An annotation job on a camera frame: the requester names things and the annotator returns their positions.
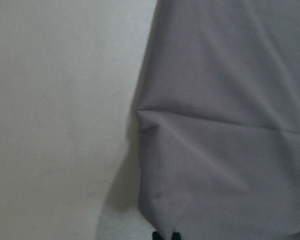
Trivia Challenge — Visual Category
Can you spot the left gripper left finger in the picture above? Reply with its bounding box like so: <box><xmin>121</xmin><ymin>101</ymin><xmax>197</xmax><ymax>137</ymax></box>
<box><xmin>152</xmin><ymin>231</ymin><xmax>163</xmax><ymax>240</ymax></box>

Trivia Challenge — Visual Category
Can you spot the brown t-shirt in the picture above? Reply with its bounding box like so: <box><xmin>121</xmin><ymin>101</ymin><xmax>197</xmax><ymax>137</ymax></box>
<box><xmin>137</xmin><ymin>0</ymin><xmax>300</xmax><ymax>240</ymax></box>

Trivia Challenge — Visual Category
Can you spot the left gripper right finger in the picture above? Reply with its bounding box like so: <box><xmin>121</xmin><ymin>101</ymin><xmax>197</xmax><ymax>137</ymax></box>
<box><xmin>171</xmin><ymin>232</ymin><xmax>182</xmax><ymax>240</ymax></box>

